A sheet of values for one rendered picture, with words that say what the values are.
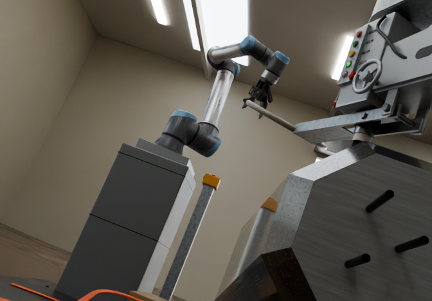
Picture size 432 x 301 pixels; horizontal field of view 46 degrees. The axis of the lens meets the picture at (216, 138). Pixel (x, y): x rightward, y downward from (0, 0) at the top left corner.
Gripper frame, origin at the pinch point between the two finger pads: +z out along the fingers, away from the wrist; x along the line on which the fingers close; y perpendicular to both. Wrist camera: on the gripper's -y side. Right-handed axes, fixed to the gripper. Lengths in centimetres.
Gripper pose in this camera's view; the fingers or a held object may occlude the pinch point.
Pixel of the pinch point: (251, 113)
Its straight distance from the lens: 281.9
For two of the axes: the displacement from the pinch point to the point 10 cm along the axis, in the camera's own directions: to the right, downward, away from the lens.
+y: -5.9, -2.5, -7.6
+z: -5.0, 8.6, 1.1
